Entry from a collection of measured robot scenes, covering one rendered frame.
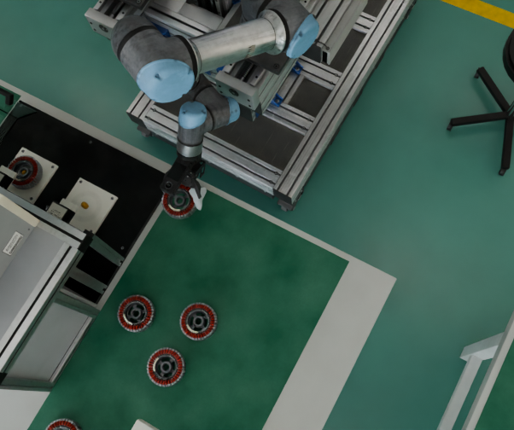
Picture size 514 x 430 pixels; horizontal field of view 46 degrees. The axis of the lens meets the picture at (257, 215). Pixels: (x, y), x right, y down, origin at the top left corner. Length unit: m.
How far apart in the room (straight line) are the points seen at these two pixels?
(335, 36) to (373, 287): 0.79
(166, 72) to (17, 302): 0.70
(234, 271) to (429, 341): 1.05
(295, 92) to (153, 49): 1.39
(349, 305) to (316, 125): 1.02
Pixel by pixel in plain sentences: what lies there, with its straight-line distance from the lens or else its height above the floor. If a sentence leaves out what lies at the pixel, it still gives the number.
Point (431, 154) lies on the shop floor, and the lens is 2.85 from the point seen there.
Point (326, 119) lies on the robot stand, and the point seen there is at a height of 0.23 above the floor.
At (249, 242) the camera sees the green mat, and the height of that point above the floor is 0.75.
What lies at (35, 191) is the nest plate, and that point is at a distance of 2.11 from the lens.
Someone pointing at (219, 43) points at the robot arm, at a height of 1.35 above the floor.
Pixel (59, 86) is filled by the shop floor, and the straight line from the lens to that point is 3.23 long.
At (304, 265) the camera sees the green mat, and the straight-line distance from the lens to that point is 1.87.
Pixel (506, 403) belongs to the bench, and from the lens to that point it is 1.91.
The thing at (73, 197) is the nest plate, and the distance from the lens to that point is 2.05.
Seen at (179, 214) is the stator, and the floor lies 0.83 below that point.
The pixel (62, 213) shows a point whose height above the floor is 0.92.
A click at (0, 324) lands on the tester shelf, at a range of 1.66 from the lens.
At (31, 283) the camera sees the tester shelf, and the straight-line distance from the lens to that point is 1.64.
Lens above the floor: 2.57
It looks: 72 degrees down
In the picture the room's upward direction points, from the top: 15 degrees counter-clockwise
